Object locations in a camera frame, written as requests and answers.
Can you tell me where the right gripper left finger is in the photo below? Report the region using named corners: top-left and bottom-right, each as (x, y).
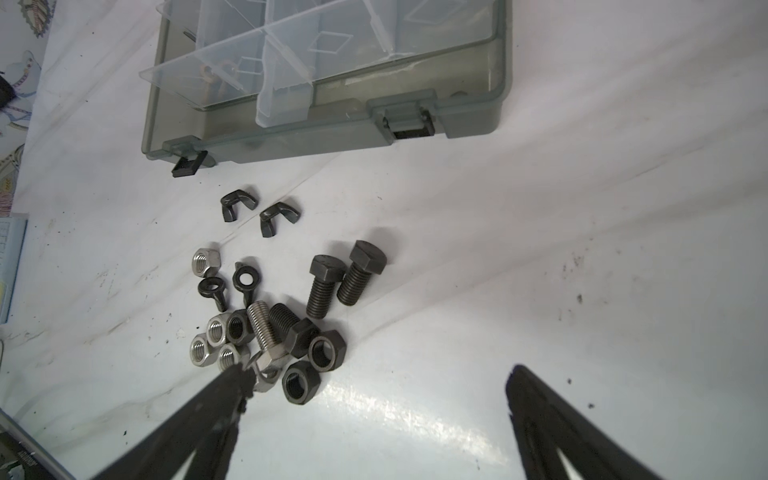
top-left (96, 366), bottom-right (256, 479)

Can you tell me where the black hex nut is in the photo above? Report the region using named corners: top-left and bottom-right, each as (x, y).
top-left (282, 360), bottom-right (321, 405)
top-left (307, 330), bottom-right (347, 373)

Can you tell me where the black wing nut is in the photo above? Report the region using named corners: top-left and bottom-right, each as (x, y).
top-left (220, 189), bottom-right (259, 223)
top-left (259, 201), bottom-right (302, 239)

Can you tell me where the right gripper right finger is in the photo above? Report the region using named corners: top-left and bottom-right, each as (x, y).
top-left (505, 364), bottom-right (658, 479)

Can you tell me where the black eye bolt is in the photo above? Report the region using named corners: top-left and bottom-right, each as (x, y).
top-left (232, 262), bottom-right (261, 308)
top-left (197, 276), bottom-right (229, 312)

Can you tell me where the silver hex nut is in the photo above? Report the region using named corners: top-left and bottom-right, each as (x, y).
top-left (191, 248), bottom-right (221, 278)

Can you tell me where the pile of nuts and bolts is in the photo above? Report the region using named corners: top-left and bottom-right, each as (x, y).
top-left (190, 303), bottom-right (319, 393)

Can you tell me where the silver hex bolt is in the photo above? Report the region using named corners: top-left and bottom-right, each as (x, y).
top-left (246, 300), bottom-right (289, 375)

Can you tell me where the grey compartment organizer box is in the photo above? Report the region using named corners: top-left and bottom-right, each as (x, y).
top-left (141, 1), bottom-right (512, 177)

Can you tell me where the yellow grey calculator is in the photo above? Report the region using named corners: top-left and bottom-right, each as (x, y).
top-left (0, 214), bottom-right (29, 324)

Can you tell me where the black hex bolt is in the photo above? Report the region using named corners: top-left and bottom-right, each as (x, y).
top-left (306, 254), bottom-right (347, 319)
top-left (337, 240), bottom-right (388, 306)

